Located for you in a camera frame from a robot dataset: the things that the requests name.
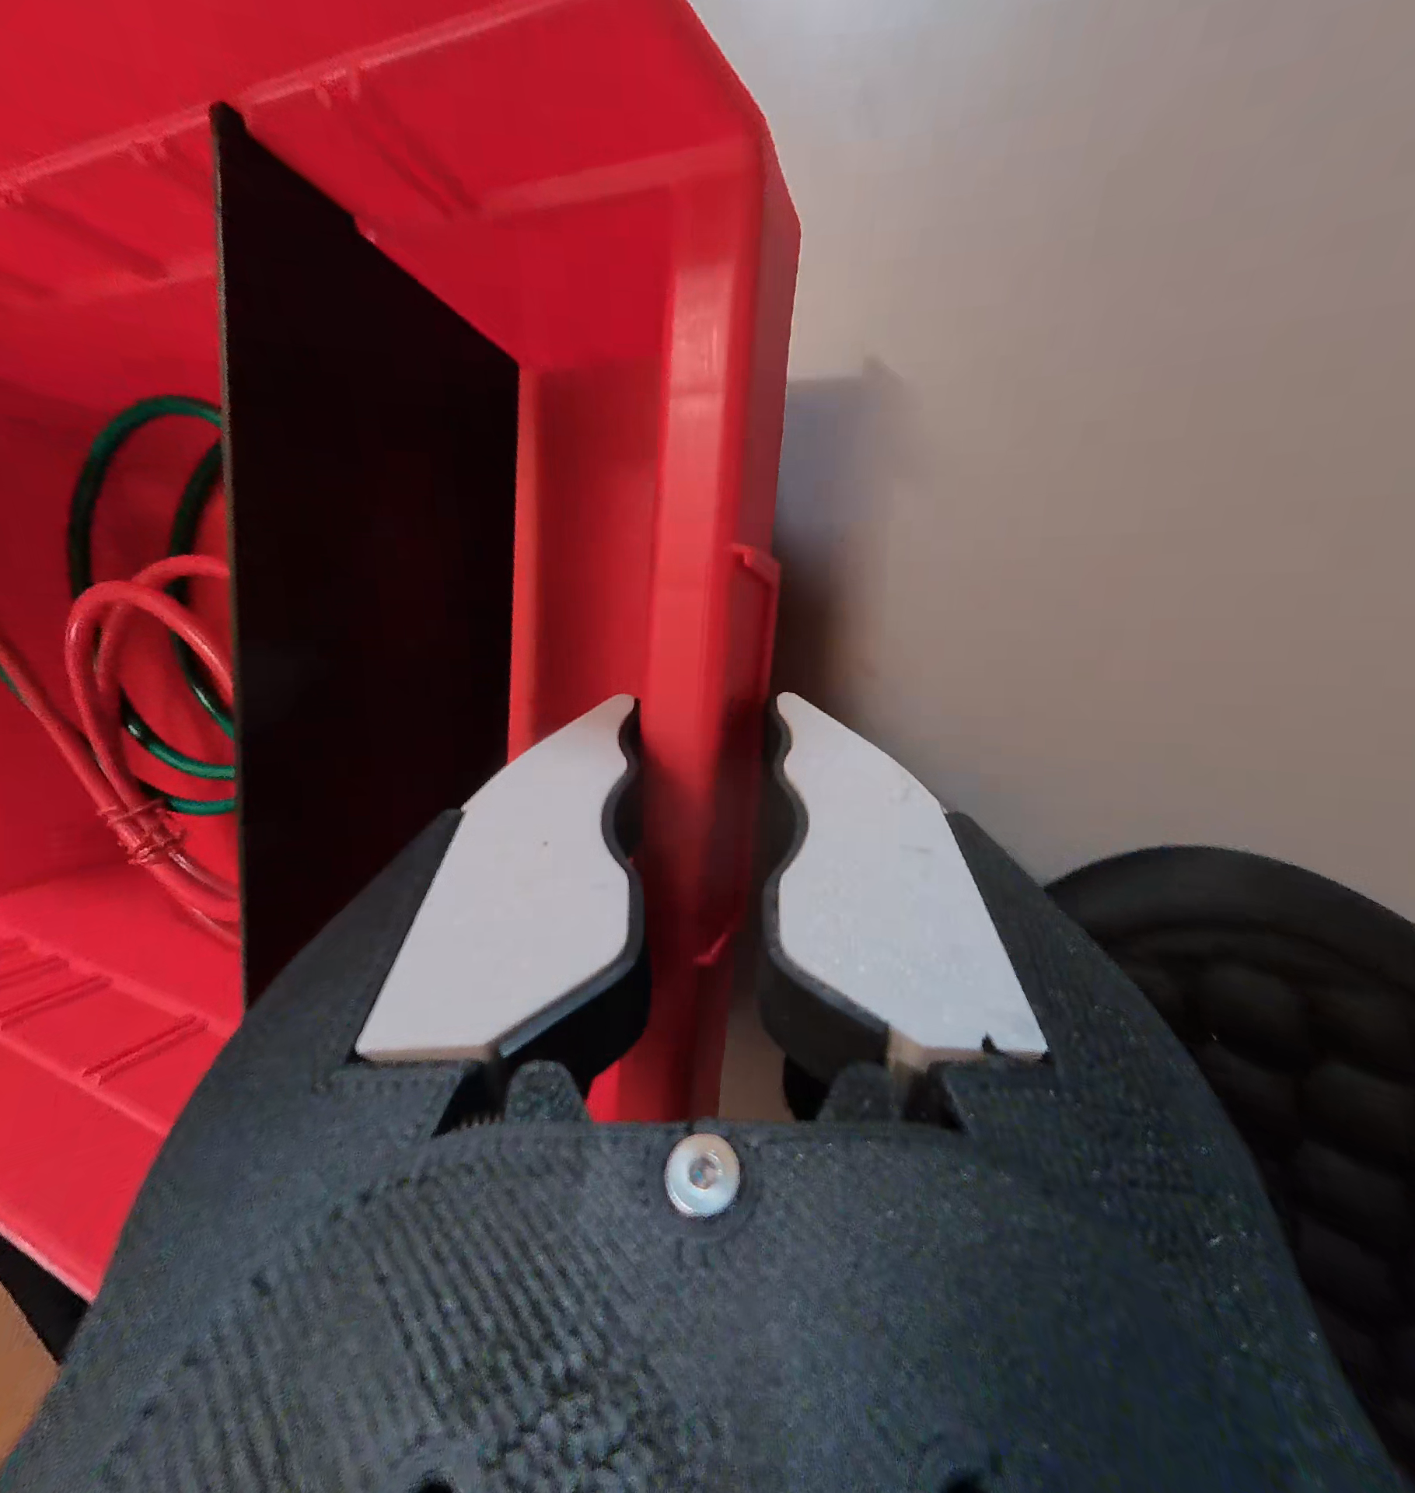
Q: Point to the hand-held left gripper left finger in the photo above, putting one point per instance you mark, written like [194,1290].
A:
[508,910]

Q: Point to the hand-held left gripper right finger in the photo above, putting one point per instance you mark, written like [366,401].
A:
[893,921]

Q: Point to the red plastic bin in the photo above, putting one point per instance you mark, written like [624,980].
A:
[660,525]

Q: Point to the black bin divider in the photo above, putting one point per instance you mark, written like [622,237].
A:
[368,584]

